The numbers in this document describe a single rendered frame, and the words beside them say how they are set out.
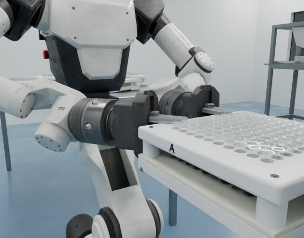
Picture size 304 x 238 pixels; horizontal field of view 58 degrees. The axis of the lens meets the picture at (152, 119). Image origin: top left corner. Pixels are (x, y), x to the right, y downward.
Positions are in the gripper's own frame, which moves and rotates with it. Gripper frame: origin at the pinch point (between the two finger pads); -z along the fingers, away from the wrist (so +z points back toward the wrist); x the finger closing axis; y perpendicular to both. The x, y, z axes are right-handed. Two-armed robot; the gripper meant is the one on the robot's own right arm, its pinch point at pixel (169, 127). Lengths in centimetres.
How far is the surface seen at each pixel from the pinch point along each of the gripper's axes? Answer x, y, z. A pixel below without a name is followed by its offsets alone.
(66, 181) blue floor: 88, -129, 149
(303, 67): -5, -361, -38
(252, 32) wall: -82, -670, 57
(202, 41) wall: -58, -551, 146
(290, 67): -5, -373, -23
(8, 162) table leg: 79, -123, 214
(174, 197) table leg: 71, -108, 40
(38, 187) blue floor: 88, -110, 162
